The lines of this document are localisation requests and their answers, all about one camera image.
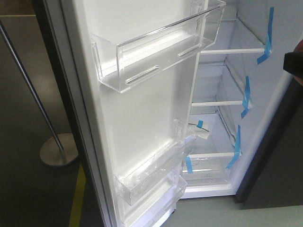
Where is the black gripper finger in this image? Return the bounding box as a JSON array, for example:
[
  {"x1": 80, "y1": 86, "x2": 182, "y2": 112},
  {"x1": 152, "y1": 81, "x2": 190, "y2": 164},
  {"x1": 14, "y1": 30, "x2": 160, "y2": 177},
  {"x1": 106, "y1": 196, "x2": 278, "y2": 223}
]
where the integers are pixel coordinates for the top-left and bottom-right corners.
[{"x1": 283, "y1": 52, "x2": 296, "y2": 75}]

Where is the red yellow apple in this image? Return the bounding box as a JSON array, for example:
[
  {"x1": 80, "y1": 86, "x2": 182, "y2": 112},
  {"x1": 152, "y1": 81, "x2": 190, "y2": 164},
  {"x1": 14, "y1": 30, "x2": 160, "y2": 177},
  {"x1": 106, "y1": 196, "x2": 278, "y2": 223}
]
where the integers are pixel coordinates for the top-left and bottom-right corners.
[{"x1": 294, "y1": 40, "x2": 303, "y2": 85}]

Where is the open white fridge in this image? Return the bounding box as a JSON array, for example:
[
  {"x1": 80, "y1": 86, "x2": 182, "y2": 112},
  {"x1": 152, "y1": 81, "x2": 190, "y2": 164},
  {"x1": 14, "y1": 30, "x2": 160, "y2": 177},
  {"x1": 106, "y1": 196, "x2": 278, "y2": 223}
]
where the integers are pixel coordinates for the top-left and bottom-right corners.
[{"x1": 183, "y1": 0, "x2": 303, "y2": 199}]

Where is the clear fridge crisper drawer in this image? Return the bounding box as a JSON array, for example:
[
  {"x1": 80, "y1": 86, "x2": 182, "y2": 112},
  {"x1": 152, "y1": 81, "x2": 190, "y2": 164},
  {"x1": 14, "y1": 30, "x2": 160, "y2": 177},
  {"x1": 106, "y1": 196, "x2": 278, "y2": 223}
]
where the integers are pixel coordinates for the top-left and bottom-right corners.
[{"x1": 181, "y1": 155, "x2": 233, "y2": 186}]

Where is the white fridge door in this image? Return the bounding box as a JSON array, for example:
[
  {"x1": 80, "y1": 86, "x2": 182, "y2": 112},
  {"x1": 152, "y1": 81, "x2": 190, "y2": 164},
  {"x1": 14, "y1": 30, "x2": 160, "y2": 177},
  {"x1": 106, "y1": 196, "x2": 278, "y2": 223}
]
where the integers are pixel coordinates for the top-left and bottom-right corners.
[{"x1": 32, "y1": 0, "x2": 200, "y2": 227}]

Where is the blue tape strip top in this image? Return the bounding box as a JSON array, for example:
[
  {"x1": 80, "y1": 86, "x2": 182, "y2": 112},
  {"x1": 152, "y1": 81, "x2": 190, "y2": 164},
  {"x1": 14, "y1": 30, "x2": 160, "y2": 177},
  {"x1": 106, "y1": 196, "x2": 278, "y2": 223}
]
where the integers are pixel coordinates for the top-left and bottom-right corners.
[{"x1": 257, "y1": 7, "x2": 274, "y2": 65}]

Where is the blue tape strip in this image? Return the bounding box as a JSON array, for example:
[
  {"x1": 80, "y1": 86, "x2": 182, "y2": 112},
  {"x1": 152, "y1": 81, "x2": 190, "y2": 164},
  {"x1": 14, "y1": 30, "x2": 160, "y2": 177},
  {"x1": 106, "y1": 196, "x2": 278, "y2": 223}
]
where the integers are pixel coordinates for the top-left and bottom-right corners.
[
  {"x1": 226, "y1": 125, "x2": 241, "y2": 169},
  {"x1": 241, "y1": 76, "x2": 251, "y2": 119},
  {"x1": 257, "y1": 7, "x2": 274, "y2": 65}
]

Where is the blue tape strip middle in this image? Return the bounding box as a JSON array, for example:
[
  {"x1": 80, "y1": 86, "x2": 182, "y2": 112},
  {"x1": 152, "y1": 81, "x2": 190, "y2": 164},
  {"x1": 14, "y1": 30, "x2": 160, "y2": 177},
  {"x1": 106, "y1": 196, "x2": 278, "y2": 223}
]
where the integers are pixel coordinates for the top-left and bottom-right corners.
[{"x1": 241, "y1": 76, "x2": 251, "y2": 119}]

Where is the blue tape strip lower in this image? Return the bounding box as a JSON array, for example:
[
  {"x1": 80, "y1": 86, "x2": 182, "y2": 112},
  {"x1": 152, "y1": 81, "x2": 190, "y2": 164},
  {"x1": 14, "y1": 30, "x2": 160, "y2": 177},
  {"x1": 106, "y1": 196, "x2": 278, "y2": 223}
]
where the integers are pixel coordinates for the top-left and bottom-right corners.
[{"x1": 226, "y1": 125, "x2": 241, "y2": 169}]

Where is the white paper manual bag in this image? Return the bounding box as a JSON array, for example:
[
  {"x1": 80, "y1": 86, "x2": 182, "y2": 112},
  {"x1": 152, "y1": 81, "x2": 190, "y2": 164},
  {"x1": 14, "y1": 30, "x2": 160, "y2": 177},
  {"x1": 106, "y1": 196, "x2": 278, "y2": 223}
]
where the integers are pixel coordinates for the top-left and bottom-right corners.
[{"x1": 188, "y1": 119, "x2": 211, "y2": 140}]

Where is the blue tape strip drawer left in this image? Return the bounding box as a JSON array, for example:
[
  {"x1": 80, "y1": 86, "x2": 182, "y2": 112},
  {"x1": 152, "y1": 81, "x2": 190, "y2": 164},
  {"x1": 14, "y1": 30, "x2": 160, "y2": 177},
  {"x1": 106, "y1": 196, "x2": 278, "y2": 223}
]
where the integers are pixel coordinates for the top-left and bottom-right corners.
[{"x1": 185, "y1": 156, "x2": 193, "y2": 174}]

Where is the clear upper door bin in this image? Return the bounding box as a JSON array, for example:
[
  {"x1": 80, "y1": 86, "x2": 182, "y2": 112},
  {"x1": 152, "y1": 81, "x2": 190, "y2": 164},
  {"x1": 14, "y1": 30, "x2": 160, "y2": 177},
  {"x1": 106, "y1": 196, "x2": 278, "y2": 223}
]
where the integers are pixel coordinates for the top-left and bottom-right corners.
[{"x1": 91, "y1": 0, "x2": 226, "y2": 93}]

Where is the clear door bin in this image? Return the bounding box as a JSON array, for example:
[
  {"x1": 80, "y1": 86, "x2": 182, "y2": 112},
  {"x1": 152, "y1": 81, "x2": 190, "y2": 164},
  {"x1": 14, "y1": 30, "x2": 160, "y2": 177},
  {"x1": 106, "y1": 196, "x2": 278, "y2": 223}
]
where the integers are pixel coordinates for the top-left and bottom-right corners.
[
  {"x1": 121, "y1": 170, "x2": 187, "y2": 227},
  {"x1": 91, "y1": 0, "x2": 226, "y2": 93},
  {"x1": 115, "y1": 119, "x2": 197, "y2": 206}
]

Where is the clear middle door bin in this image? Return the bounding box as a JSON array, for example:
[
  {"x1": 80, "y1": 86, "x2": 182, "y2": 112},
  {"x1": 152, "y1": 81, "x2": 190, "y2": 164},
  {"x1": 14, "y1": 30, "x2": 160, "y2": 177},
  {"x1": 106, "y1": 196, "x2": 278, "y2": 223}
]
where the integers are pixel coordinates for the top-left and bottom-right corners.
[{"x1": 115, "y1": 119, "x2": 197, "y2": 206}]

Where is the clear lower door bin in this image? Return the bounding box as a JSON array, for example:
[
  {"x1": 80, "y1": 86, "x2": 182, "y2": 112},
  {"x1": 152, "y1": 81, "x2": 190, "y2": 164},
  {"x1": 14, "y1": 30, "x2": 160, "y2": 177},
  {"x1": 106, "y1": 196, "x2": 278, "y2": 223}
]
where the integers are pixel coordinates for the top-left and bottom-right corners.
[{"x1": 121, "y1": 170, "x2": 187, "y2": 227}]

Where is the silver floor stand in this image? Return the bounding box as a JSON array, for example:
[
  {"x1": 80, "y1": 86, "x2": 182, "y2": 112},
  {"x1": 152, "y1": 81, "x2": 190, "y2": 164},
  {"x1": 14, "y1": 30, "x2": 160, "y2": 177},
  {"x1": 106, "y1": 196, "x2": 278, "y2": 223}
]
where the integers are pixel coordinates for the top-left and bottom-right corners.
[{"x1": 0, "y1": 23, "x2": 78, "y2": 167}]

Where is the yellow floor tape line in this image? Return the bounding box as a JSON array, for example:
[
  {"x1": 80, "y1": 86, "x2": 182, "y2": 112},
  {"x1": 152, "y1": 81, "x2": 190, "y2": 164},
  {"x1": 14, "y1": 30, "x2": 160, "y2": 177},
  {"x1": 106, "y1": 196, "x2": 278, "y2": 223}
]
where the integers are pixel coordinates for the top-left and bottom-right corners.
[{"x1": 69, "y1": 164, "x2": 86, "y2": 227}]

